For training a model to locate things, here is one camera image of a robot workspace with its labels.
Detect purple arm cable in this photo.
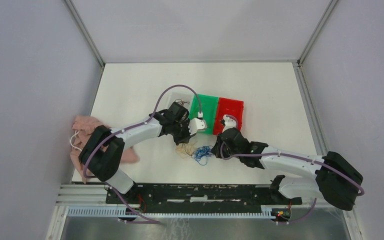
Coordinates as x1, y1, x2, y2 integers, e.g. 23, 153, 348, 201
219, 114, 366, 224
81, 84, 203, 225

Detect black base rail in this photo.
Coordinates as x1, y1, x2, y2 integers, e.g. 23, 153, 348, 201
122, 183, 303, 214

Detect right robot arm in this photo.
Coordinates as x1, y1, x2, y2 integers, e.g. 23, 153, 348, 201
211, 127, 365, 211

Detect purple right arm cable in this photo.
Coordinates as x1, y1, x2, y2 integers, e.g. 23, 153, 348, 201
219, 114, 366, 224

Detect clear plastic bin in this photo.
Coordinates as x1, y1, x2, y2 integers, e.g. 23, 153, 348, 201
165, 91, 194, 115

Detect red plastic bin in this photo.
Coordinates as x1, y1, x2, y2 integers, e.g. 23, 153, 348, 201
212, 97, 244, 136

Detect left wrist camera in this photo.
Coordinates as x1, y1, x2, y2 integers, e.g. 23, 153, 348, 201
188, 117, 207, 135

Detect pink cloth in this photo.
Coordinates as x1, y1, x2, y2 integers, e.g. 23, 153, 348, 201
69, 115, 140, 184

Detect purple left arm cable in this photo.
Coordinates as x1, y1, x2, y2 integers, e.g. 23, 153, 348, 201
81, 84, 203, 225

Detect white slotted cable duct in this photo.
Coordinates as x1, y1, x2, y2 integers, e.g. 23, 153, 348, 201
66, 205, 274, 220

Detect green plastic bin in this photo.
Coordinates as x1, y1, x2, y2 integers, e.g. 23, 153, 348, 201
188, 94, 219, 135

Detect blue cables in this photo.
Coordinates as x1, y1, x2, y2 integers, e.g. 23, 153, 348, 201
190, 145, 215, 167

